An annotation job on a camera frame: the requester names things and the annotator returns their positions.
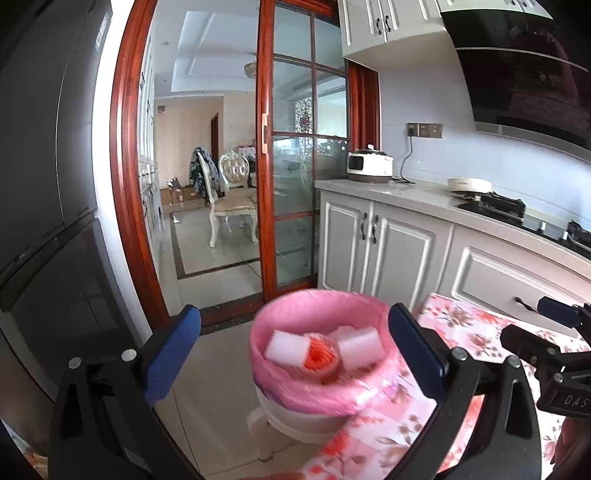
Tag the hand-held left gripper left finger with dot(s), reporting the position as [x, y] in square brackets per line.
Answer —
[171, 355]

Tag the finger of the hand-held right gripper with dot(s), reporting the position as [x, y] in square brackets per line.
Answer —
[526, 344]
[558, 311]

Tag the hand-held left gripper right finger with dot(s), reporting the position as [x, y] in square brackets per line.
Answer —
[415, 350]

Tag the small foam fruit net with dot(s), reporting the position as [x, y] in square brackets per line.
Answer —
[321, 355]

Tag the white bin with pink liner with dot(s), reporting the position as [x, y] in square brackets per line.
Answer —
[286, 392]

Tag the person's right hand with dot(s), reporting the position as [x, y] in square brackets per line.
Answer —
[575, 445]

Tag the pink floral tablecloth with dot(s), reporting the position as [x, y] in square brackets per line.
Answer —
[475, 323]

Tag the white kitchen base cabinets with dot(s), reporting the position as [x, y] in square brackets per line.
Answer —
[401, 249]

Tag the black gas stove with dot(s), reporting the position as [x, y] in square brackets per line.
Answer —
[503, 205]

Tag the white plastic stool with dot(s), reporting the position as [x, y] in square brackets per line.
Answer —
[263, 434]

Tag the white bowl on stove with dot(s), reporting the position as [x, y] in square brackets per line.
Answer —
[468, 184]

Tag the white ornate chair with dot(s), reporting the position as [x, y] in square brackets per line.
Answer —
[233, 203]

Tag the dark patterned clothes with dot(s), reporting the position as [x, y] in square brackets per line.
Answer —
[203, 173]

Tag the cream rice cooker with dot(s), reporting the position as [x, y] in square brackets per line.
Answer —
[369, 166]

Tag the red wooden sliding glass door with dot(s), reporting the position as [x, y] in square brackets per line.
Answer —
[304, 184]

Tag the dark grey refrigerator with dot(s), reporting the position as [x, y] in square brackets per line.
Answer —
[41, 184]

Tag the black range hood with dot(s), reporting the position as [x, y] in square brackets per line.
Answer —
[521, 69]

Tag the ceiling lamp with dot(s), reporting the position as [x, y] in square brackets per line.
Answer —
[250, 69]

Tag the red wooden door frame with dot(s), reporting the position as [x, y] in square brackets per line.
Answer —
[127, 184]

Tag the brown double wall outlet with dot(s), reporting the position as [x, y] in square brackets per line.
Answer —
[427, 130]

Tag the red wooden window frame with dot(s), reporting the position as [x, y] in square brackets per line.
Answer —
[364, 106]

